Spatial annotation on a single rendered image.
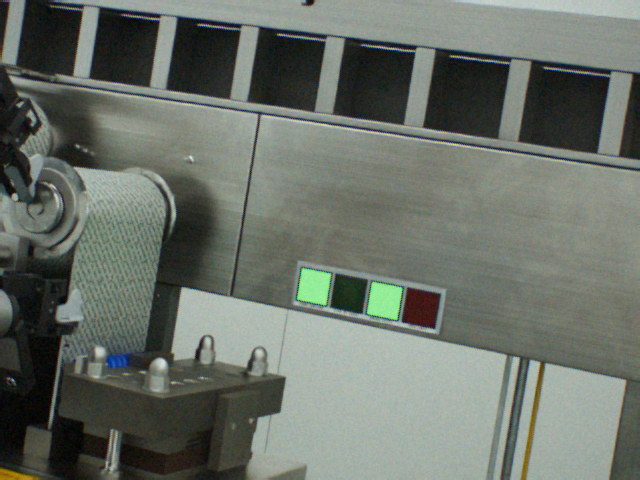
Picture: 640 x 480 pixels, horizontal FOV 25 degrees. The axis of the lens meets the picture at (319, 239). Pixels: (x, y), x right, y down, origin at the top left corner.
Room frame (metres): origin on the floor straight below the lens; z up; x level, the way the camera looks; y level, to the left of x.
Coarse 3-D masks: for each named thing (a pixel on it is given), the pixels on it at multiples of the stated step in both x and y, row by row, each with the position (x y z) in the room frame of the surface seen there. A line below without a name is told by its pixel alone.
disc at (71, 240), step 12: (60, 168) 2.07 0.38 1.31; (72, 168) 2.06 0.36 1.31; (72, 180) 2.06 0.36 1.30; (84, 192) 2.05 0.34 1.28; (84, 204) 2.05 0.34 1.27; (84, 216) 2.05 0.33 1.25; (12, 228) 2.10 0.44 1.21; (84, 228) 2.05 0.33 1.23; (72, 240) 2.05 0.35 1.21; (36, 252) 2.08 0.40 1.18; (48, 252) 2.07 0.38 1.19; (60, 252) 2.06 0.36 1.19
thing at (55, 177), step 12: (48, 168) 2.07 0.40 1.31; (36, 180) 2.08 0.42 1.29; (48, 180) 2.07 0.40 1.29; (60, 180) 2.06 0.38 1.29; (72, 192) 2.05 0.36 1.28; (12, 204) 2.09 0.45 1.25; (72, 204) 2.05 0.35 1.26; (12, 216) 2.09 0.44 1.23; (72, 216) 2.05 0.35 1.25; (60, 228) 2.05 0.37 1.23; (72, 228) 2.05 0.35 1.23; (36, 240) 2.07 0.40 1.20; (48, 240) 2.06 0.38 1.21; (60, 240) 2.05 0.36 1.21
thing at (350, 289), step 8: (336, 280) 2.24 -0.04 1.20; (344, 280) 2.23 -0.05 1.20; (352, 280) 2.23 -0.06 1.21; (360, 280) 2.22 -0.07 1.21; (336, 288) 2.24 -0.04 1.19; (344, 288) 2.23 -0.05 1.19; (352, 288) 2.23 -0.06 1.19; (360, 288) 2.22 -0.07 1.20; (336, 296) 2.24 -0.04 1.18; (344, 296) 2.23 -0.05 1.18; (352, 296) 2.23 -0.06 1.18; (360, 296) 2.22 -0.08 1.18; (336, 304) 2.24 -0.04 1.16; (344, 304) 2.23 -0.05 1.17; (352, 304) 2.23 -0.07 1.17; (360, 304) 2.22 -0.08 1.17
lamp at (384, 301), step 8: (376, 288) 2.21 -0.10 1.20; (384, 288) 2.21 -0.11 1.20; (392, 288) 2.20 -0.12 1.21; (400, 288) 2.20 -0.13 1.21; (376, 296) 2.21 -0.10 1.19; (384, 296) 2.21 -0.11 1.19; (392, 296) 2.20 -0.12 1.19; (400, 296) 2.20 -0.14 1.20; (376, 304) 2.21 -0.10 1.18; (384, 304) 2.20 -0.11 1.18; (392, 304) 2.20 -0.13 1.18; (368, 312) 2.21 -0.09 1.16; (376, 312) 2.21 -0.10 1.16; (384, 312) 2.20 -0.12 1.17; (392, 312) 2.20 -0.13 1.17
